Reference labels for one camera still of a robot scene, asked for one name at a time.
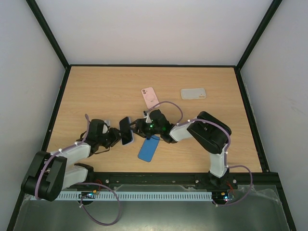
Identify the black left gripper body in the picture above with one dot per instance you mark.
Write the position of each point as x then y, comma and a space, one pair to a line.
111, 140

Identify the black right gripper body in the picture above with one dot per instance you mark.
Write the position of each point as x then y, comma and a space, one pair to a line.
139, 125

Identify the blue phone black screen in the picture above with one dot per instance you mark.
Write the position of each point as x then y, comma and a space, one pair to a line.
126, 131

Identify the blue phone back up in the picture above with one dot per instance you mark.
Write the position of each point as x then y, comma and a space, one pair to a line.
148, 148

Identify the beige phone case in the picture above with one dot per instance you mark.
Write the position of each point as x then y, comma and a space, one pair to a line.
193, 93

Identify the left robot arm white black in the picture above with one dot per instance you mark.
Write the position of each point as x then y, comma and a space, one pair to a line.
50, 173

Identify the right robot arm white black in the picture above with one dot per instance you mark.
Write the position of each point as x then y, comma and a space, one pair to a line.
213, 135

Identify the pink phone case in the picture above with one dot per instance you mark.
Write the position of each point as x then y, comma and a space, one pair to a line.
150, 97

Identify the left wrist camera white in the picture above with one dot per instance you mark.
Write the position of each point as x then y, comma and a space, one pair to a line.
106, 126

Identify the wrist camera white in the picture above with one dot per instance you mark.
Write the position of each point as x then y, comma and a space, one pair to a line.
106, 126
145, 114

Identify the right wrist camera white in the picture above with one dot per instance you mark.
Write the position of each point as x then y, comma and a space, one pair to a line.
145, 114

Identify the black front rail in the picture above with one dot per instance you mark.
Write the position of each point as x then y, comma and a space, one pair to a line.
201, 181

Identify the white slotted cable duct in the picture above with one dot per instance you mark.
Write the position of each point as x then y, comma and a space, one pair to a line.
136, 196

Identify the black enclosure frame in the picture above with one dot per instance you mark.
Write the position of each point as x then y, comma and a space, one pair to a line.
237, 68

